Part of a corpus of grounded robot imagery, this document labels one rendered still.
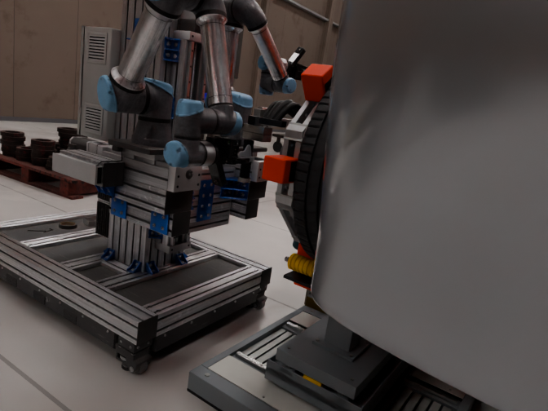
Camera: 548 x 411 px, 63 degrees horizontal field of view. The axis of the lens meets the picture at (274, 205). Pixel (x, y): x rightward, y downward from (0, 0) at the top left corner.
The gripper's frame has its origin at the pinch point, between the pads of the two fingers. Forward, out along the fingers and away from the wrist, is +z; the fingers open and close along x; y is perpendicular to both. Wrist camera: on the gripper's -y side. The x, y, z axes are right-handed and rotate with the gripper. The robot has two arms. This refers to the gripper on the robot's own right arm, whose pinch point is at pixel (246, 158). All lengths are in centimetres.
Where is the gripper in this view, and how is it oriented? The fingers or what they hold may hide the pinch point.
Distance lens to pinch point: 156.1
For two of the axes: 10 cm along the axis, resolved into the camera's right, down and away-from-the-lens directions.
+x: -8.1, -2.5, 5.3
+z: 5.6, -1.1, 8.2
